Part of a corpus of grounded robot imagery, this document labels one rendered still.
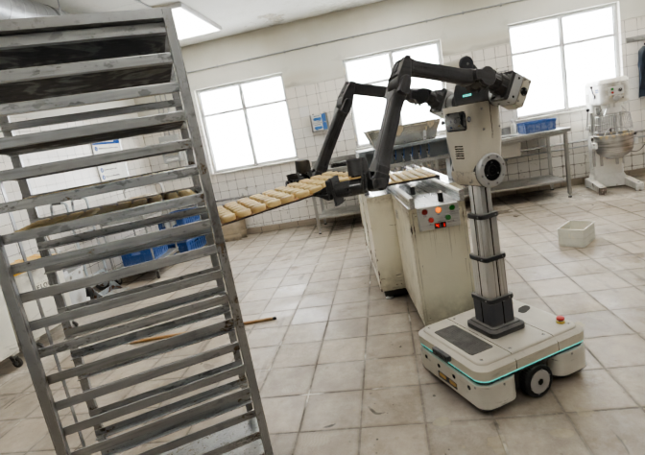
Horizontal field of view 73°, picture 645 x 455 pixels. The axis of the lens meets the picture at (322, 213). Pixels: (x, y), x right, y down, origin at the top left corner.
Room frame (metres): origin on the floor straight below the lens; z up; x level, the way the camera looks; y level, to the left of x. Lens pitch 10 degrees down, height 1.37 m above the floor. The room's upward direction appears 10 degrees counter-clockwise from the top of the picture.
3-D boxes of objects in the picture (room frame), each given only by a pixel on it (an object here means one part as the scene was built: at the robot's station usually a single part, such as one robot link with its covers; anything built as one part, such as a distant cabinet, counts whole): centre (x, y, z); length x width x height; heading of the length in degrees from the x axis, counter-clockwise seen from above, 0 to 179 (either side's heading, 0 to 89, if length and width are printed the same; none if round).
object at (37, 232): (1.37, 0.63, 1.23); 0.64 x 0.03 x 0.03; 109
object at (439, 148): (3.37, -0.71, 1.01); 0.72 x 0.33 x 0.34; 88
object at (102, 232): (1.74, 0.75, 1.14); 0.64 x 0.03 x 0.03; 109
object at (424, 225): (2.50, -0.67, 0.77); 0.24 x 0.04 x 0.14; 88
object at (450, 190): (3.48, -0.86, 0.87); 2.01 x 0.03 x 0.07; 178
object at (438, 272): (2.86, -0.68, 0.45); 0.70 x 0.34 x 0.90; 178
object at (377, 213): (3.84, -0.73, 0.42); 1.28 x 0.72 x 0.84; 178
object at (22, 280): (3.75, 2.76, 0.38); 0.64 x 0.54 x 0.77; 78
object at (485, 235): (2.05, -0.76, 0.66); 0.11 x 0.11 x 0.40; 19
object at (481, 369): (2.05, -0.75, 0.24); 0.68 x 0.53 x 0.41; 109
